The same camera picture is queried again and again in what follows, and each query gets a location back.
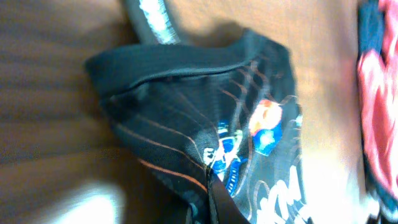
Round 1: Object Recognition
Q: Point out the black orange-patterned jersey shirt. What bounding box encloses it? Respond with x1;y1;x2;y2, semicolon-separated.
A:
84;0;312;224

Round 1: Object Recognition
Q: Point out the navy blue garment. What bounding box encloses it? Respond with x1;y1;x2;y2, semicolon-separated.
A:
356;0;398;224

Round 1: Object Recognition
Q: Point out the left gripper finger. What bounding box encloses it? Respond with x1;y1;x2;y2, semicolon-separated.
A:
206;168;249;224

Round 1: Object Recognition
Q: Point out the red printed t-shirt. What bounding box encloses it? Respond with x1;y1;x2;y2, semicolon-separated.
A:
356;0;398;194

